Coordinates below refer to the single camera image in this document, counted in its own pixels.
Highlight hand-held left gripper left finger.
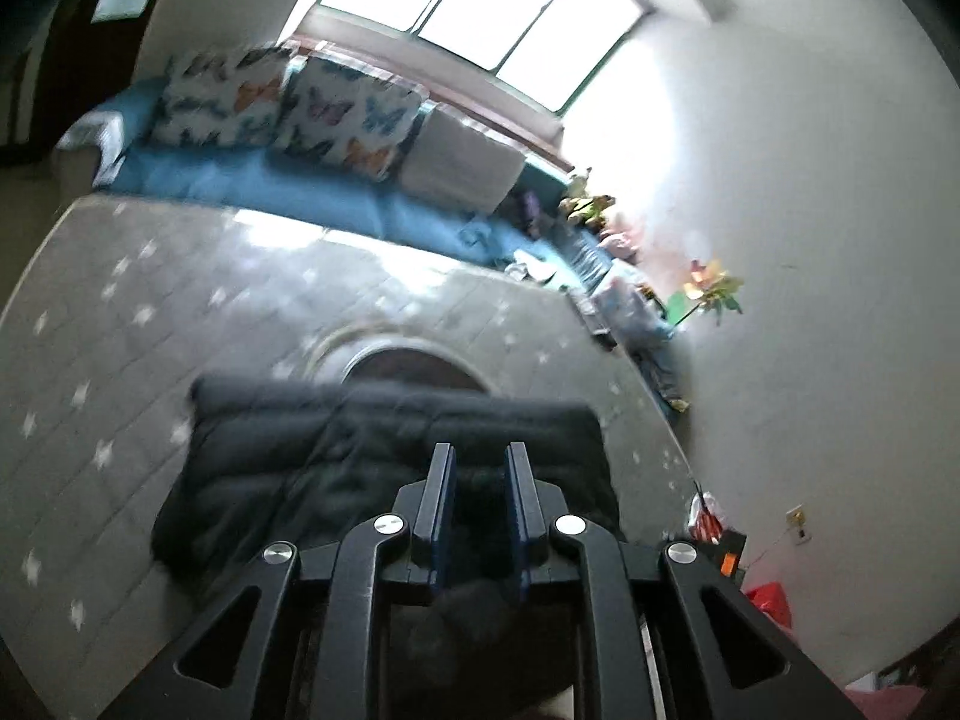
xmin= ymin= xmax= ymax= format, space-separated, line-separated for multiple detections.
xmin=97 ymin=442 xmax=458 ymax=720

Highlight blue bench cushion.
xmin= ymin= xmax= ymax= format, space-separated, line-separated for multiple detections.
xmin=90 ymin=77 xmax=627 ymax=295

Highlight black quilted puffer jacket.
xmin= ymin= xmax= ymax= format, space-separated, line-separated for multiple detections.
xmin=150 ymin=373 xmax=625 ymax=715

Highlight person's maroon clothing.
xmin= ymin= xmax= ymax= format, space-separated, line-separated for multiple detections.
xmin=846 ymin=679 xmax=960 ymax=720

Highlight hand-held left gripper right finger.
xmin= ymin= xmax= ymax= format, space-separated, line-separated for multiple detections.
xmin=504 ymin=441 xmax=865 ymax=720

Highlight large window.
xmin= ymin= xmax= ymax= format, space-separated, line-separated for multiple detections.
xmin=313 ymin=0 xmax=647 ymax=119

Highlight pink plush toy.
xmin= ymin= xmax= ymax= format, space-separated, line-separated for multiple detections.
xmin=598 ymin=226 xmax=647 ymax=265

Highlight red plastic bag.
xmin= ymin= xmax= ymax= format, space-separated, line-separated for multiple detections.
xmin=745 ymin=580 xmax=797 ymax=629

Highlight white pillow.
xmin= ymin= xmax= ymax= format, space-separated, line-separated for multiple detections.
xmin=396 ymin=106 xmax=530 ymax=216

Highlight yellow green plush toy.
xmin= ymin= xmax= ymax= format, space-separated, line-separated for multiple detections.
xmin=558 ymin=167 xmax=617 ymax=227

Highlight pile of blue clothes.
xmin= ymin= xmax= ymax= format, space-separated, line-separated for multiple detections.
xmin=589 ymin=274 xmax=689 ymax=415

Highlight colourful pinwheel toy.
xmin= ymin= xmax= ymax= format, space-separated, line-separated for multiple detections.
xmin=666 ymin=258 xmax=748 ymax=332

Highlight butterfly print pillow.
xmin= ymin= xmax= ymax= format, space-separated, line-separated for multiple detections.
xmin=271 ymin=55 xmax=430 ymax=182
xmin=152 ymin=47 xmax=295 ymax=152

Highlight grey star print mattress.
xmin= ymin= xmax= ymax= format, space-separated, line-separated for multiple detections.
xmin=0 ymin=193 xmax=700 ymax=720

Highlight red snack packet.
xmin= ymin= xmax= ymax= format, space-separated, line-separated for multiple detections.
xmin=685 ymin=490 xmax=727 ymax=542

